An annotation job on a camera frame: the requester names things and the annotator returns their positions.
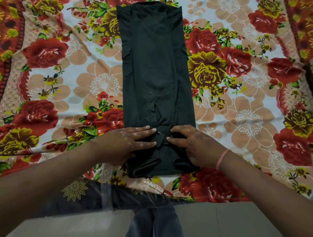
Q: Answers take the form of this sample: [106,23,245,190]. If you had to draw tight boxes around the person's left hand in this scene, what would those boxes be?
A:
[92,125,157,166]

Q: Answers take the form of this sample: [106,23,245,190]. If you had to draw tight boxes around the person's right hand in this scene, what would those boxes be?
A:
[166,124,228,169]

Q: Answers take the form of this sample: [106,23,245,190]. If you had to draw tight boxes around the dark green shirt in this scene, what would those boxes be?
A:
[116,1,200,178]

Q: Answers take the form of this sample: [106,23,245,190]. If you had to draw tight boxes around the person's left forearm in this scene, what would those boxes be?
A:
[0,144,103,237]

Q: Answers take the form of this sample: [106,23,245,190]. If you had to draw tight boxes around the person's right forearm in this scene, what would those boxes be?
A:
[219,151,313,237]

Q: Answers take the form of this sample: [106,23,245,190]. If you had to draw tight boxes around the person's pale blue trousers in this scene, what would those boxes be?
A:
[125,206,184,237]

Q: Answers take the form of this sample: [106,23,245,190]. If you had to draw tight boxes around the pink thread bracelet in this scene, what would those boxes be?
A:
[216,149,231,171]

